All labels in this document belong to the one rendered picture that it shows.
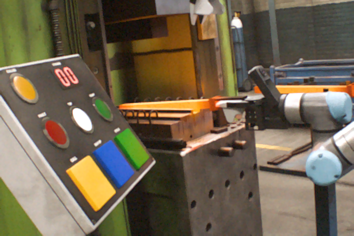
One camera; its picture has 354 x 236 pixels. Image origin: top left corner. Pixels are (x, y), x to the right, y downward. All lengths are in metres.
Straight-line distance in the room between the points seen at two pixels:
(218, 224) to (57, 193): 0.77
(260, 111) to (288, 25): 9.22
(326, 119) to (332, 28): 8.75
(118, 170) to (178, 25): 0.90
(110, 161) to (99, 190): 0.09
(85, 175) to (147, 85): 1.06
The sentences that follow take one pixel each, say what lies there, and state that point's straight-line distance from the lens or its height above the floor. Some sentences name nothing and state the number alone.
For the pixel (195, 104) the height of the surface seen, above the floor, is 1.01.
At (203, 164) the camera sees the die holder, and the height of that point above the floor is 0.86.
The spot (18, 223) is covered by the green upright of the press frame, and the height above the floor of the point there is 0.73.
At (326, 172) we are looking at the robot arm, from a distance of 1.02.
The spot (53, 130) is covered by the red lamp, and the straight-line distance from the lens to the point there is 0.74.
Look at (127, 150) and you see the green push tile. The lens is 0.89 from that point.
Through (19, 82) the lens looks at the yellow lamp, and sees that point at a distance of 0.75.
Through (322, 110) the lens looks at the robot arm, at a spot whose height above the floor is 1.00.
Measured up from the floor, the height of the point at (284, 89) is 0.99.
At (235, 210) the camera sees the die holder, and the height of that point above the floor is 0.67.
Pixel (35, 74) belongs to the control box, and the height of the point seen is 1.18.
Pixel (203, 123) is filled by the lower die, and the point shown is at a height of 0.95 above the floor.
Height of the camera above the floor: 1.22
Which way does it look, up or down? 9 degrees down
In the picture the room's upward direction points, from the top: 7 degrees counter-clockwise
